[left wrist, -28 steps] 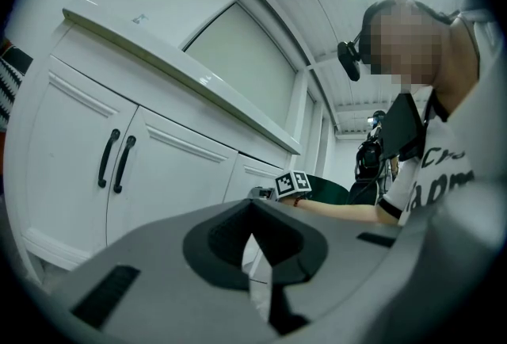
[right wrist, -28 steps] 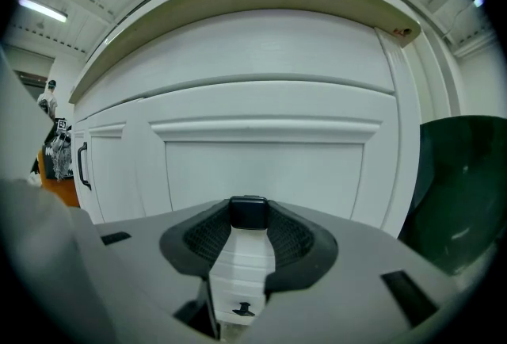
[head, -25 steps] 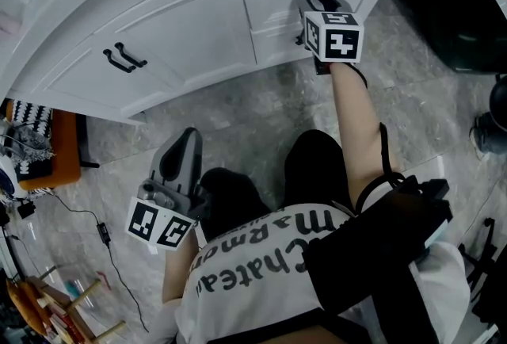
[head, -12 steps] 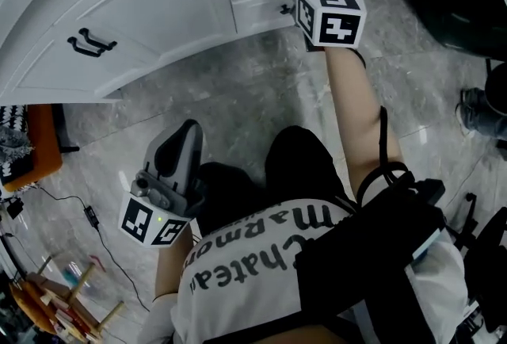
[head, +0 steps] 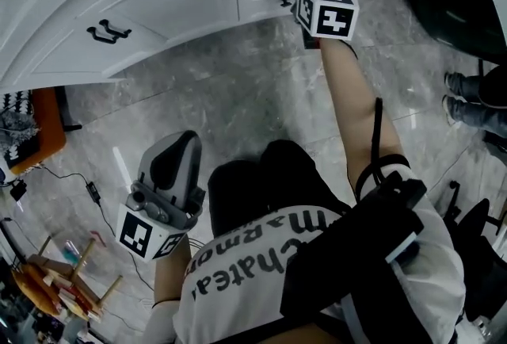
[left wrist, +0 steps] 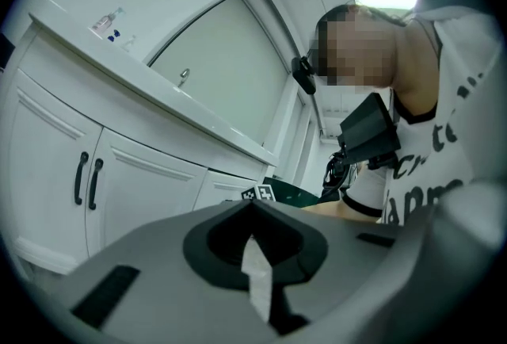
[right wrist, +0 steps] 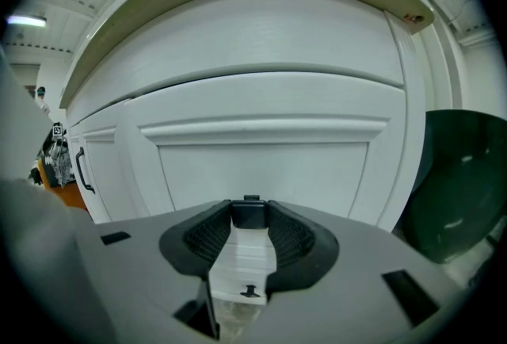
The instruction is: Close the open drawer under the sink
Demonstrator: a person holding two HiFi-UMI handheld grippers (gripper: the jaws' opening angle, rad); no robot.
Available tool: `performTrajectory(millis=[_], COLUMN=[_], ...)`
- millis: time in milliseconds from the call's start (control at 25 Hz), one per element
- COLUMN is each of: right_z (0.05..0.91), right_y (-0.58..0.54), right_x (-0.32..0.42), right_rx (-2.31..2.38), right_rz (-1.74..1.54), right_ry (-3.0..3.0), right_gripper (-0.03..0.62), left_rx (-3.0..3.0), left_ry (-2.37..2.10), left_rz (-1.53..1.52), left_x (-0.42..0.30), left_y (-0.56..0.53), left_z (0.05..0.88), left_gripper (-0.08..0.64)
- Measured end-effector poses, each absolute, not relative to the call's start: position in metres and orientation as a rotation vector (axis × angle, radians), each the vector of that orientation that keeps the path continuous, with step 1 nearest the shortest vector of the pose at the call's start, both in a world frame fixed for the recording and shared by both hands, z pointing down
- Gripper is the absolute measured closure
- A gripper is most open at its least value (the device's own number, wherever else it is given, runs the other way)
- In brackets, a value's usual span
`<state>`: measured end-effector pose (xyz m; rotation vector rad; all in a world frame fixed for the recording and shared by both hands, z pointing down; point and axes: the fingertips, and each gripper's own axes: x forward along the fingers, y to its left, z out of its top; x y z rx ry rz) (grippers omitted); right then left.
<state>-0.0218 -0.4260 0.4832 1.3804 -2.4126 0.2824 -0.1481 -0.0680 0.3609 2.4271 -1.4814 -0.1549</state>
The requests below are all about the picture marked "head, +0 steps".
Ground black cabinet door handle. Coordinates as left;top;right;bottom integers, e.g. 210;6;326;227
97;18;133;39
86;25;120;46

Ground black power adapter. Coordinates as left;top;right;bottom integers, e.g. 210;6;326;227
86;181;102;204

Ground black power cable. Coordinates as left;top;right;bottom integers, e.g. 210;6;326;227
38;166;156;292

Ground person's white printed shirt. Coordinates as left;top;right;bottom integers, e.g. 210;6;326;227
144;171;467;344

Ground wooden stool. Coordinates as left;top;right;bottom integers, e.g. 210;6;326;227
26;237;124;324

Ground black shoulder pack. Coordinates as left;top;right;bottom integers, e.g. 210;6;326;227
280;170;429;320

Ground striped black-white blanket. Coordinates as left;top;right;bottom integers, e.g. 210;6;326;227
0;90;40;170

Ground black office chair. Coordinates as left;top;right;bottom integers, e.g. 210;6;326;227
442;179;507;324

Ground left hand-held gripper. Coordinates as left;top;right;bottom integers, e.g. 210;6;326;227
115;131;208;265

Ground orange sofa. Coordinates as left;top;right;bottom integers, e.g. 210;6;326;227
0;87;67;177

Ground person's left forearm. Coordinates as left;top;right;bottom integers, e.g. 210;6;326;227
152;235;193;308

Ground black plug block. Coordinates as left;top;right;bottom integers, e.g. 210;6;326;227
9;179;29;202

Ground person's black trousers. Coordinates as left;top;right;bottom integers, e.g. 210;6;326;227
208;139;352;239

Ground person's right forearm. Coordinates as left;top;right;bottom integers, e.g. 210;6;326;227
318;36;406;193

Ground black equipment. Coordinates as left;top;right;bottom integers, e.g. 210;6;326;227
0;286;80;344

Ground dark green bin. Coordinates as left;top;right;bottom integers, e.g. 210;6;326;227
390;0;507;67

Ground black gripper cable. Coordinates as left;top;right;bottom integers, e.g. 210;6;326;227
369;96;386;185

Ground red book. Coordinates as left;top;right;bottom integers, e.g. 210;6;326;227
51;274;105;324

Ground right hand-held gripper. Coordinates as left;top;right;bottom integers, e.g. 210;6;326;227
288;0;360;51

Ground grey knitted cloth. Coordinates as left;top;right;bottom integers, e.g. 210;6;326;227
0;108;41;146

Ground orange cushion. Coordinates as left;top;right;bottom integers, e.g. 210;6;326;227
10;262;61;316

